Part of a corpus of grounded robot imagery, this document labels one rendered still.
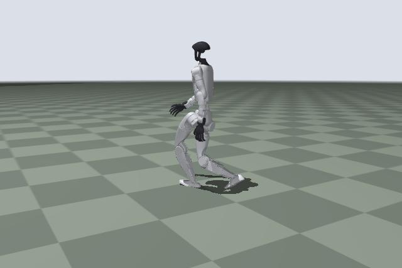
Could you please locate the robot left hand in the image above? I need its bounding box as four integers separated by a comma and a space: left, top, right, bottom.
193, 118, 206, 141

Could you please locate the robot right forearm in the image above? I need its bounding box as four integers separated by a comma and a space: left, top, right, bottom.
184, 96, 196, 108

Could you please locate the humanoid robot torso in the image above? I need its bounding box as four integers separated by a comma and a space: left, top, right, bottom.
192, 62, 214, 126

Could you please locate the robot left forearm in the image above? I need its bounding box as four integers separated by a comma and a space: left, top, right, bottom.
196, 92, 207, 123

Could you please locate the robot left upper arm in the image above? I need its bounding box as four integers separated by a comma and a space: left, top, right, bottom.
191, 67, 207, 100

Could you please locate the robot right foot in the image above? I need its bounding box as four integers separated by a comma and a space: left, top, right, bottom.
224, 174, 245, 189

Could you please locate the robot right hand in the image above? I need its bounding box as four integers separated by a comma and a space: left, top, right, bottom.
170, 101, 188, 116

